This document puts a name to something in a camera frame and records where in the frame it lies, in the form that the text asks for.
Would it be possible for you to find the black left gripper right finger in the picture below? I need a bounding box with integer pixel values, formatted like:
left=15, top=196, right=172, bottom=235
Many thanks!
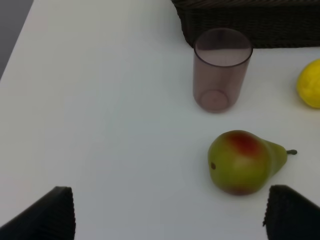
left=262, top=185, right=320, bottom=240

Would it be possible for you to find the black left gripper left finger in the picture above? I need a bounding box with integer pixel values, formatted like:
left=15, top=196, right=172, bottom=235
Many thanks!
left=0, top=186, right=76, bottom=240

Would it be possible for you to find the green red pear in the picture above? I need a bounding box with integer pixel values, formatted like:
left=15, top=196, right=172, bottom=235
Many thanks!
left=207, top=130, right=298, bottom=196

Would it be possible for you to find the yellow lemon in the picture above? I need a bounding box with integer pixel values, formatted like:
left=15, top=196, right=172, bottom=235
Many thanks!
left=296, top=59, right=320, bottom=109

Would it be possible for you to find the translucent purple plastic cup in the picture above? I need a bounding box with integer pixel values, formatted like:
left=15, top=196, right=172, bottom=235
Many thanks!
left=193, top=28, right=254, bottom=113

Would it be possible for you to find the dark brown wicker basket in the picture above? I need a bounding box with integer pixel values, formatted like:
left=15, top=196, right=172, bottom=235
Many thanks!
left=172, top=0, right=320, bottom=49

